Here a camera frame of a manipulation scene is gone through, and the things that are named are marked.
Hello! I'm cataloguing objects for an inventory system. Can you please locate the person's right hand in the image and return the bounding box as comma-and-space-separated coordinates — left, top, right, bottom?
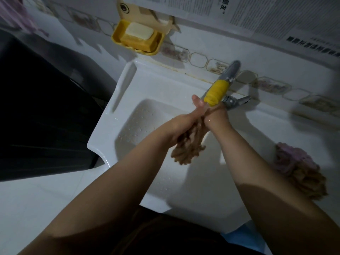
203, 103, 232, 132

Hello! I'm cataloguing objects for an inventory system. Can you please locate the person's left hand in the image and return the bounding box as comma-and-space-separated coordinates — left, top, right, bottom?
164, 95, 207, 147

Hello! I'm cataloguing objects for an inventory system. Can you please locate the brown wet cloth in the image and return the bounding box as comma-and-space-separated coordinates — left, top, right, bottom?
171, 116, 209, 166

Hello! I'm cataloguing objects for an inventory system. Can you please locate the person's left forearm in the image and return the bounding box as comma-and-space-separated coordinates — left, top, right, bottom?
17, 120, 176, 255

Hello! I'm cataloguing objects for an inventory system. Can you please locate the person's right forearm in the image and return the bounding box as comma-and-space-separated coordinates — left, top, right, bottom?
208, 121, 340, 255

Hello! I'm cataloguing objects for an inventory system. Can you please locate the grey faucet with yellow wrap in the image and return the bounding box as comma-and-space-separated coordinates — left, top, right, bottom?
203, 60, 252, 111

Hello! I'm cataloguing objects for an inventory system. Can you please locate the white ceramic sink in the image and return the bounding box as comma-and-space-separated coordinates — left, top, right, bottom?
87, 57, 340, 234

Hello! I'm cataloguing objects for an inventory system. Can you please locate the yellow soap dish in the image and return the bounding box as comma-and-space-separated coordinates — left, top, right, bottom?
111, 0, 179, 56

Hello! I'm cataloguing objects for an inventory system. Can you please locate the white soap bar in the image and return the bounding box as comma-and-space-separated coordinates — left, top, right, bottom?
125, 22, 154, 40

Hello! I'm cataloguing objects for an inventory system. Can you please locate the pink and brown cloth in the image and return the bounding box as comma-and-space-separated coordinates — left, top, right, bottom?
273, 142, 328, 201

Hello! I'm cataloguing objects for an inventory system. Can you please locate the person's dark clothing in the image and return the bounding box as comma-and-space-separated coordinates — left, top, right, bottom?
110, 206, 266, 255

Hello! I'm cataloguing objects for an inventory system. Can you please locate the blue plastic object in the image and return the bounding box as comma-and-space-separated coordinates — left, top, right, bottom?
220, 220, 267, 255

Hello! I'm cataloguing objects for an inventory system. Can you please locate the black appliance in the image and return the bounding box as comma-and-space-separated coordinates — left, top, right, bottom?
0, 29, 118, 182

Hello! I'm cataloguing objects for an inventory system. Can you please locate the pink towel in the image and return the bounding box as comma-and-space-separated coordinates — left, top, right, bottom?
0, 0, 49, 37

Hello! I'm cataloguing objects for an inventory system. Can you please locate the newspaper sheet on wall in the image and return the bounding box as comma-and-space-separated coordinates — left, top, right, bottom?
123, 0, 340, 59

